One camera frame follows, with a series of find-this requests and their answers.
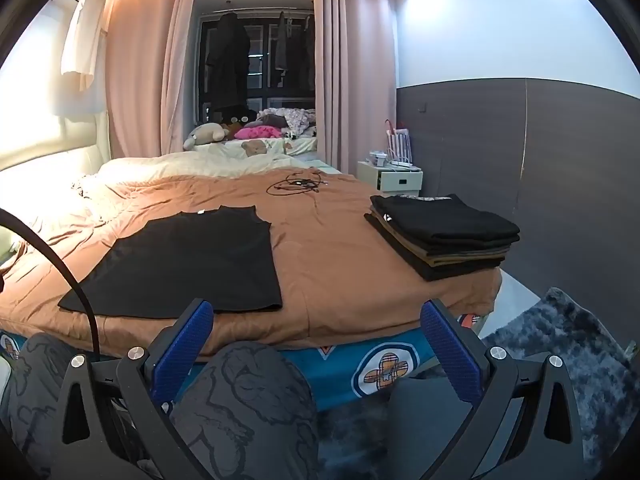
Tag cream duvet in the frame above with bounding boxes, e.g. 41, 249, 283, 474
70, 137, 321, 196

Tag white nightstand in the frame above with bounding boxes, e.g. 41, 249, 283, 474
356, 160, 424, 198

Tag cream plush toy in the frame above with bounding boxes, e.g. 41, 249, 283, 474
182, 122, 231, 151

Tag blue patterned bedsheet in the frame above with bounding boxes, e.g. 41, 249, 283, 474
282, 310, 481, 401

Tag hanging dark clothes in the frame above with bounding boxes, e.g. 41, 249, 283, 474
272, 10, 316, 73

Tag cream padded headboard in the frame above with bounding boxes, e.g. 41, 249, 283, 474
0, 110, 111, 173

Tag pink cloth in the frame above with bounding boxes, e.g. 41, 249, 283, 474
235, 126, 283, 141

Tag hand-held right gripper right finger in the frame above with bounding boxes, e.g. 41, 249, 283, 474
419, 299, 583, 480

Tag thin black cable on bed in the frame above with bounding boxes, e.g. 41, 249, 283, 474
266, 170, 328, 197

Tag black sleeveless shirt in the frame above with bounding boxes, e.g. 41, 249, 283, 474
57, 205, 284, 320

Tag hanging dark coat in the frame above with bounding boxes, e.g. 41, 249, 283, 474
205, 12, 251, 113

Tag white power strip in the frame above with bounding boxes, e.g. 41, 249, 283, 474
367, 151, 421, 171

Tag hanging white garment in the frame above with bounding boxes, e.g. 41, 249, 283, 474
61, 0, 108, 92

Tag stack of folded clothes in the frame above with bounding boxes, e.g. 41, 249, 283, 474
364, 194, 521, 282

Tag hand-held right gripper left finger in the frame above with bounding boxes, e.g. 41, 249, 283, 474
60, 299, 216, 480

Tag orange-brown blanket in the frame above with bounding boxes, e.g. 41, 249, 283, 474
0, 169, 502, 361

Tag pile of patterned clothes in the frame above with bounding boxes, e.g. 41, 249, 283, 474
257, 108, 318, 137

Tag grey fluffy rug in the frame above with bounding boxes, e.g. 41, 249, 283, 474
315, 287, 633, 480

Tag striped bag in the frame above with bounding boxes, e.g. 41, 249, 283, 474
385, 119, 416, 163

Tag pink curtain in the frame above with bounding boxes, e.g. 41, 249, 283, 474
107, 0, 198, 156
312, 0, 401, 176

